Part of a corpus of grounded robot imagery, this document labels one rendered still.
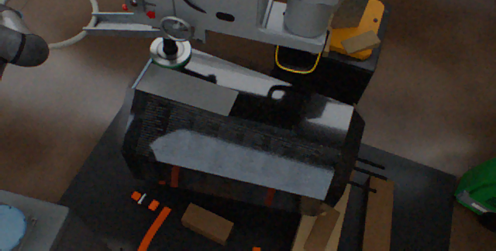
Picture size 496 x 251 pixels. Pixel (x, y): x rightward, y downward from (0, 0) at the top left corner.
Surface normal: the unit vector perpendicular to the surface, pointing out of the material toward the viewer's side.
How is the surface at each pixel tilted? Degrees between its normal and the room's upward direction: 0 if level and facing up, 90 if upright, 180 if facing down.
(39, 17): 0
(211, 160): 45
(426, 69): 0
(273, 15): 0
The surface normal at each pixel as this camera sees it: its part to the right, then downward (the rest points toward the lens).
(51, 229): 0.06, -0.52
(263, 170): -0.18, 0.19
